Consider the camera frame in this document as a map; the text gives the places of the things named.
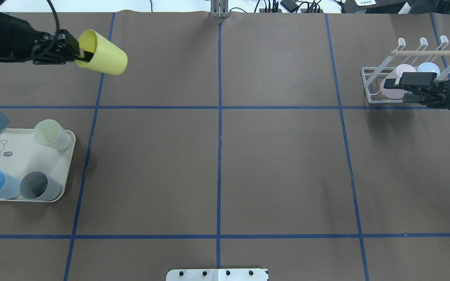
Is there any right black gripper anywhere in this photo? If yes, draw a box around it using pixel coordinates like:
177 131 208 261
384 72 450 110

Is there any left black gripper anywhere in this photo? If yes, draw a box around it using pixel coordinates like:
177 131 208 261
0 12 94 65

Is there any pink plastic cup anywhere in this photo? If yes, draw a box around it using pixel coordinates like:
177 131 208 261
379 64 417 100

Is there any yellow plastic cup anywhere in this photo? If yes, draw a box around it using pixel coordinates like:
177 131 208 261
75 30 127 75

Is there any grey plastic cup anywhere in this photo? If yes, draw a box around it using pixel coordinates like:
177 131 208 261
19 171 62 201

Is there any light blue plastic cup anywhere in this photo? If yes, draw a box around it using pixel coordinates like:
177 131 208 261
416 62 440 76

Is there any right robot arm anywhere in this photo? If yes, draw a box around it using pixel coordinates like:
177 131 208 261
373 36 450 111

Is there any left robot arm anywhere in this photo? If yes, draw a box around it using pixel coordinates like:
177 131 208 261
0 0 93 134

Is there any pale green plastic cup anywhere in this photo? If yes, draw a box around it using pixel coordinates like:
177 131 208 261
32 119 71 151

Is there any cream plastic tray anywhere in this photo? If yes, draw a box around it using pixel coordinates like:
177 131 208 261
0 128 76 201

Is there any white wire cup rack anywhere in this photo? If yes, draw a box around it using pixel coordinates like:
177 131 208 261
361 36 450 104

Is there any aluminium frame post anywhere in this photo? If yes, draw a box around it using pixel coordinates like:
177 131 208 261
209 0 230 18

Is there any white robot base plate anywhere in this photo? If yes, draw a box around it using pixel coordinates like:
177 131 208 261
166 268 269 281

